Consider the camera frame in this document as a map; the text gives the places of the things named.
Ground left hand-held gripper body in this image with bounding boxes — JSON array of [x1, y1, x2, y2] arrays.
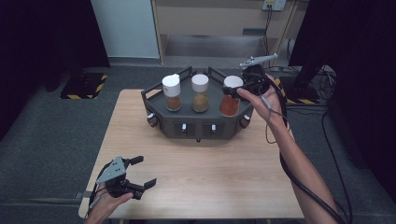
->
[[94, 156, 147, 201]]

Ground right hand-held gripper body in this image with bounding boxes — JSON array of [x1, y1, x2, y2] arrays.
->
[[237, 53, 279, 97]]

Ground wide orange spice jar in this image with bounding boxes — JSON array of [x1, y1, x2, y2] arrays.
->
[[219, 75, 245, 118]]

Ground slim spice jar round lid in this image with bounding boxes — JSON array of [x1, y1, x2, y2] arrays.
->
[[191, 73, 210, 114]]

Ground dark grey corner rack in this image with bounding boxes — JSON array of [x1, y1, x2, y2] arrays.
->
[[140, 65, 259, 140]]

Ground spice jar with spouted lid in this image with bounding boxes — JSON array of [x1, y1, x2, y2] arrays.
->
[[162, 73, 182, 113]]

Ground person's right hand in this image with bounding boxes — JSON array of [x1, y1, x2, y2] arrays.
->
[[236, 74, 285, 125]]

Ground person's left hand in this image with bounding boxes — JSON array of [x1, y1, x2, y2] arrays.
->
[[88, 185, 134, 220]]

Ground grey shelf label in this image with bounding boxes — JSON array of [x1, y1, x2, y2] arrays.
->
[[242, 28, 267, 36]]

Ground black stand with striped base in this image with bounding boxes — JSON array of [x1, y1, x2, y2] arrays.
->
[[274, 59, 331, 105], [59, 72, 108, 101]]

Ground black curtain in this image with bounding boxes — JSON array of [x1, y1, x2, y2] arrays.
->
[[289, 0, 396, 200], [0, 0, 110, 141]]

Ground white panel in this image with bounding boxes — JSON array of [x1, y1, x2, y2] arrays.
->
[[90, 0, 161, 59]]

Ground left hand-held gripper cable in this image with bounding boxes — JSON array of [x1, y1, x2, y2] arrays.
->
[[88, 161, 108, 216]]

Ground hand-held gripper cable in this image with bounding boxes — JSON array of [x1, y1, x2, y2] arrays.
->
[[88, 161, 108, 216], [264, 74, 347, 224]]

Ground grey metal table bracket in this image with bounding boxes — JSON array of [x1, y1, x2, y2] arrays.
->
[[74, 190, 93, 201]]

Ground black socket cables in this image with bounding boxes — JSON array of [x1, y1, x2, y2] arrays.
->
[[261, 6, 276, 70]]

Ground tangle of cables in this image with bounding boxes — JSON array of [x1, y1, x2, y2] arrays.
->
[[314, 64, 338, 101]]

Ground white wall socket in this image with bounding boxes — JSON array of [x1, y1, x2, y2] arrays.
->
[[262, 0, 287, 12]]

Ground black floor cable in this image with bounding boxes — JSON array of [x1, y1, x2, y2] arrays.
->
[[320, 110, 354, 224]]

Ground right hand-held gripper cable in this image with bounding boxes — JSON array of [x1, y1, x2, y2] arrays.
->
[[264, 74, 347, 224]]

